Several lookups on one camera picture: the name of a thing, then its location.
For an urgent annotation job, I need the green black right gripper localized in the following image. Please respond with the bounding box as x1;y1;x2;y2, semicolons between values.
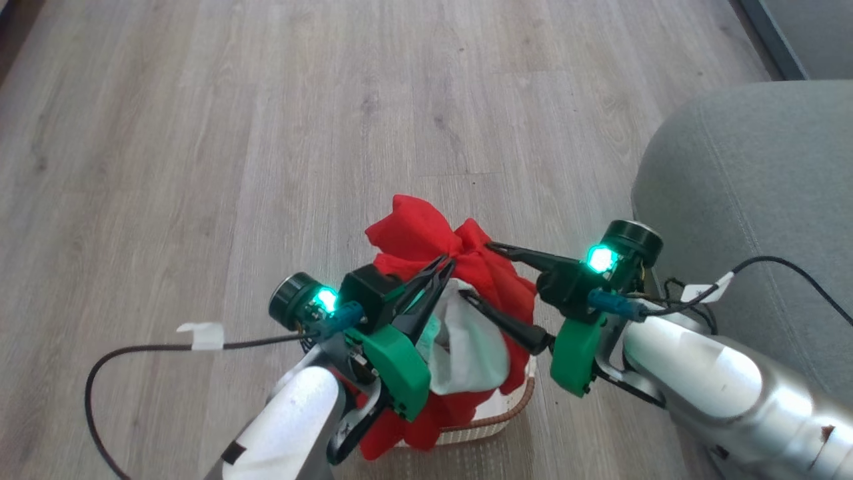
458;241;626;399

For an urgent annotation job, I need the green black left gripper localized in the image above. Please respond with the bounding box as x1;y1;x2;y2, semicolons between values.
339;256;458;423

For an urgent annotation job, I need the red clothing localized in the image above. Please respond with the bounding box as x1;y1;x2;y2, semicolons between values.
358;194;540;461

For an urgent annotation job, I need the white clothing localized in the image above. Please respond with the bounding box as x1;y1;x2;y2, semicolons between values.
416;278;511;396

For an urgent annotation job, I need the white woven basket brown rim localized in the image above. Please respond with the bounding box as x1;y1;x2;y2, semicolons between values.
393;357;538;449

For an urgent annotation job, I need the grey fabric sofa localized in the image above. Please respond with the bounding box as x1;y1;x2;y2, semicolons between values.
631;80;853;409

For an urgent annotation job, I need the dark grey furniture panel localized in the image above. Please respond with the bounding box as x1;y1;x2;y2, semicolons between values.
736;0;853;81

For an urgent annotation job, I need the blue left cable connector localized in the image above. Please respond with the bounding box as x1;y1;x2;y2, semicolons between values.
318;301;367;340

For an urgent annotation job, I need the blue cable connector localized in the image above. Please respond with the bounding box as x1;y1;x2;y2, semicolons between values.
318;301;367;340
587;288;648;323

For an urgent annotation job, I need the blue right cable connector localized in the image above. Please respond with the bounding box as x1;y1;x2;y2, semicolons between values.
587;288;648;323

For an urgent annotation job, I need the white tape tag on right cable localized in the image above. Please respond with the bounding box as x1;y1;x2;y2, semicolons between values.
682;271;734;305

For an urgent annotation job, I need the white tape tag on cable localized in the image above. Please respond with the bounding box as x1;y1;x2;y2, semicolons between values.
176;321;226;351
682;271;734;305

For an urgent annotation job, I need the white tape tag on left cable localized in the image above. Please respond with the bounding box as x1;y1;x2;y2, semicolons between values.
176;321;226;351

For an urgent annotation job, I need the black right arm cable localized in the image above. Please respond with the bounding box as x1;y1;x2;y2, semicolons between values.
638;256;853;335

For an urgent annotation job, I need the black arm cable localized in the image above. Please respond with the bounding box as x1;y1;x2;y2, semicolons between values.
85;331;322;480
638;256;853;335

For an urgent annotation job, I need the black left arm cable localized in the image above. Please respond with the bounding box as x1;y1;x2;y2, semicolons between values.
85;331;322;480

